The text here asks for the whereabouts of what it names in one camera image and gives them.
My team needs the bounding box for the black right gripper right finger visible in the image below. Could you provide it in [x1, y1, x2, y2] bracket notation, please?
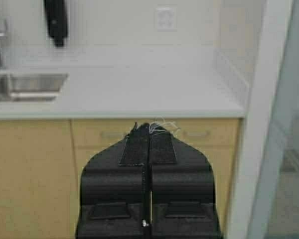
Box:
[149, 123, 223, 239]

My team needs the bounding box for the stainless steel double sink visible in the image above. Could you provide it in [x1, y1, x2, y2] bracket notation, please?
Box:
[0, 73, 68, 102]

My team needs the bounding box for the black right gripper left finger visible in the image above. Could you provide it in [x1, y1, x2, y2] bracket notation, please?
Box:
[75, 123, 150, 239]

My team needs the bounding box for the black soap dispenser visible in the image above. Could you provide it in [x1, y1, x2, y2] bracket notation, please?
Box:
[43, 0, 68, 48]

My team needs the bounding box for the cabinet handle right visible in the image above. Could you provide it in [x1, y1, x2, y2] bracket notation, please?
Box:
[181, 130, 211, 138]

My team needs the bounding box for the white wall outlet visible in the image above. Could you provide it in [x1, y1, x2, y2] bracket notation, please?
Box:
[154, 5, 177, 31]

